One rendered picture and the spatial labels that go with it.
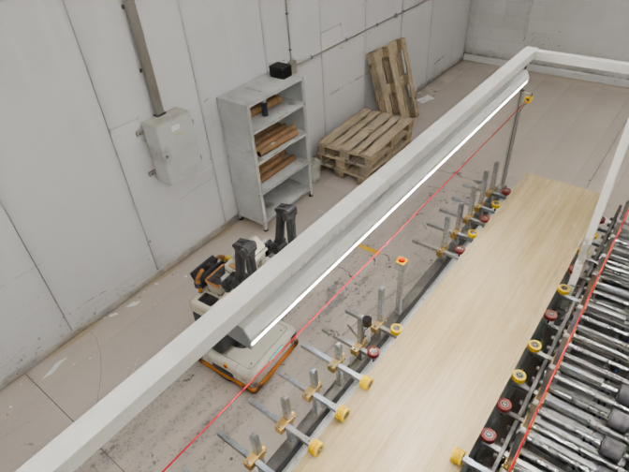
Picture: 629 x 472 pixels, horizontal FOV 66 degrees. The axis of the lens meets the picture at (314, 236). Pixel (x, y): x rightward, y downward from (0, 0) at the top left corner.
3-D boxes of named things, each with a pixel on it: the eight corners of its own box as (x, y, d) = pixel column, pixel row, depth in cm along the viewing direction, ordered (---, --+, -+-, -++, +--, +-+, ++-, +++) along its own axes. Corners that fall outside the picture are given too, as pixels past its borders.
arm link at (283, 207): (281, 197, 330) (272, 204, 323) (298, 205, 325) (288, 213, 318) (278, 243, 360) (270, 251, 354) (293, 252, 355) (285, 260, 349)
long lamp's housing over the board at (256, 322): (224, 332, 153) (219, 316, 148) (507, 80, 297) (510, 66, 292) (251, 350, 147) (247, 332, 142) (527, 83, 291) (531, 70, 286)
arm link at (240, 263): (240, 231, 302) (229, 240, 296) (257, 242, 297) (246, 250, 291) (241, 279, 333) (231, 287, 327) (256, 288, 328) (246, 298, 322)
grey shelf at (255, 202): (239, 219, 592) (215, 97, 496) (286, 185, 646) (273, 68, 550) (266, 231, 570) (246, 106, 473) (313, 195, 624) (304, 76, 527)
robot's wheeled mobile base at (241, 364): (196, 362, 425) (189, 344, 409) (242, 315, 465) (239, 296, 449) (255, 398, 394) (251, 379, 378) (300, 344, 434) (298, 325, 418)
